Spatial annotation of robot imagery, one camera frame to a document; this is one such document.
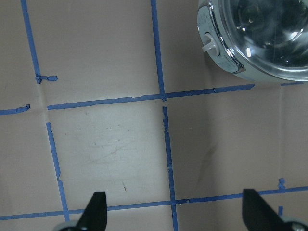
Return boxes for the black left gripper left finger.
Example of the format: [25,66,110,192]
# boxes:
[76,192,107,231]

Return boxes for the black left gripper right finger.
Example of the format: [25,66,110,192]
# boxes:
[243,189,288,231]

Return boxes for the pale green cooking pot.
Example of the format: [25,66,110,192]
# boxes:
[197,0,308,85]

